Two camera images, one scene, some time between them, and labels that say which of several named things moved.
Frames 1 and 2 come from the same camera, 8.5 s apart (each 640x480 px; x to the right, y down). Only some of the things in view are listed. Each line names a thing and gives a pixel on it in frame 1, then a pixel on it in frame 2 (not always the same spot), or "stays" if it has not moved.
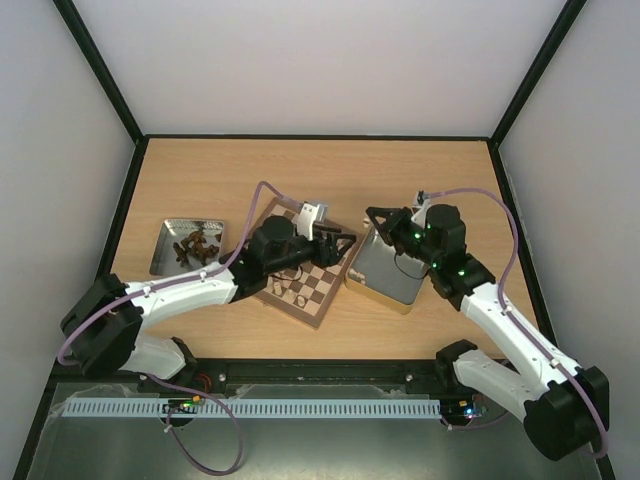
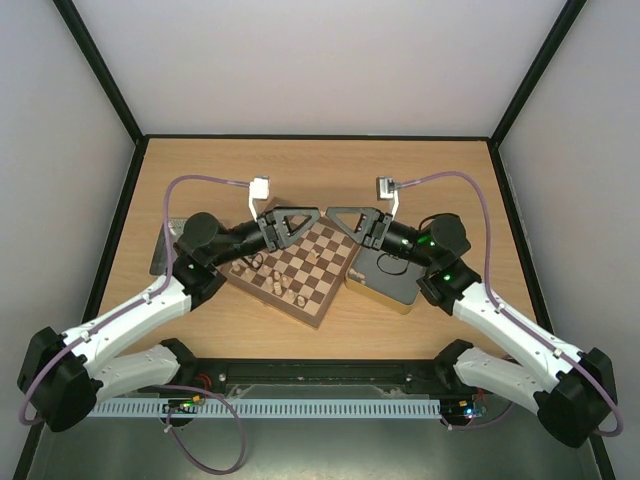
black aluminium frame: [318, 379] stays
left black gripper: [329, 245] -> [269, 229]
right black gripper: [398, 229] -> [379, 230]
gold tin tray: [379, 274] stays
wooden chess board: [307, 292] stays
